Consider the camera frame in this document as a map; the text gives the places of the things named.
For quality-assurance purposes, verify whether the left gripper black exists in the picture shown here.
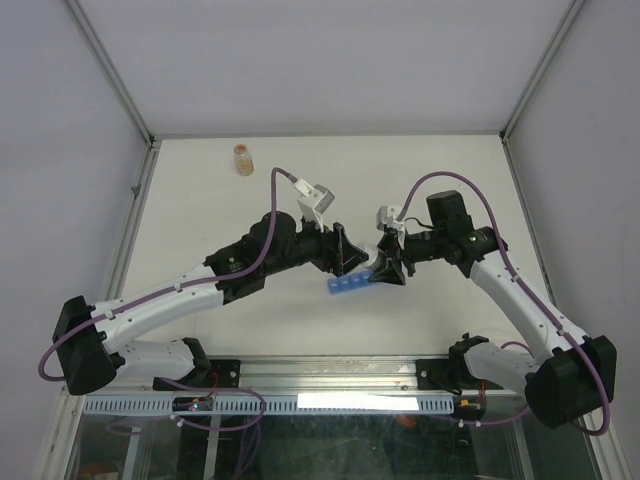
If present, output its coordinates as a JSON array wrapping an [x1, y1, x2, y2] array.
[[264, 211, 368, 278]]

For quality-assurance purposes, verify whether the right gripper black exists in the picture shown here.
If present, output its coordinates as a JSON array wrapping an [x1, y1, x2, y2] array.
[[367, 228, 446, 286]]

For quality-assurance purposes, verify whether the white pill bottle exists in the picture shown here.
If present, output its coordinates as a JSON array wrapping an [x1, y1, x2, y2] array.
[[362, 244, 387, 272]]

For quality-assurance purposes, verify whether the blue weekly pill organizer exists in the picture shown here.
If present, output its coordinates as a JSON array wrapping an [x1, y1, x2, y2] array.
[[327, 270, 371, 295]]

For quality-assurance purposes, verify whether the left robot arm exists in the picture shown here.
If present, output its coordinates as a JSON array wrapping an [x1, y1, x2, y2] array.
[[52, 211, 369, 395]]

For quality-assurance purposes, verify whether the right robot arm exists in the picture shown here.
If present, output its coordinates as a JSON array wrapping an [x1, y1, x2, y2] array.
[[369, 191, 617, 428]]

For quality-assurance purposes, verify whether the amber pill bottle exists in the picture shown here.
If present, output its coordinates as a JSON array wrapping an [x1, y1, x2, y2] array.
[[233, 144, 254, 176]]

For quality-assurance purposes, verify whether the small status circuit board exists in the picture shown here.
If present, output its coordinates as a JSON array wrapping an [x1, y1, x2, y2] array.
[[172, 396, 216, 412]]

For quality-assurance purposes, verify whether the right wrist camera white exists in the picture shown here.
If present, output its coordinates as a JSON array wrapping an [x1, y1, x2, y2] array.
[[376, 205, 406, 232]]

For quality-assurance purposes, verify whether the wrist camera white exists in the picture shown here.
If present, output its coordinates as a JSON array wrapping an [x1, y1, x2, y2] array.
[[376, 205, 406, 232], [293, 179, 335, 229]]

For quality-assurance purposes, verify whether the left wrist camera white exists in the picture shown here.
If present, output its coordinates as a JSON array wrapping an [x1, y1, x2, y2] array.
[[293, 179, 335, 229]]

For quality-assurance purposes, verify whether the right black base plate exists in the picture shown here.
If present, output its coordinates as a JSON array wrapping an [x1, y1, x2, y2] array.
[[415, 357, 503, 395]]

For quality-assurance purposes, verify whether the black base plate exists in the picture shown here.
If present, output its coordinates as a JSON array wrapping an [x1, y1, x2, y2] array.
[[170, 357, 241, 390], [415, 357, 503, 395]]

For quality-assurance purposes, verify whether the aluminium mounting rail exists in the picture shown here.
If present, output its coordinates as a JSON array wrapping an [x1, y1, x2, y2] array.
[[64, 353, 526, 396]]

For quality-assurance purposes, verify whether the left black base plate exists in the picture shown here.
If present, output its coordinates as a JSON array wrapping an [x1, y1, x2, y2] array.
[[170, 357, 241, 390]]

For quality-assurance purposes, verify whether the slotted grey cable duct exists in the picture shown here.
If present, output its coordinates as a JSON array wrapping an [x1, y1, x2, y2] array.
[[84, 393, 454, 416]]

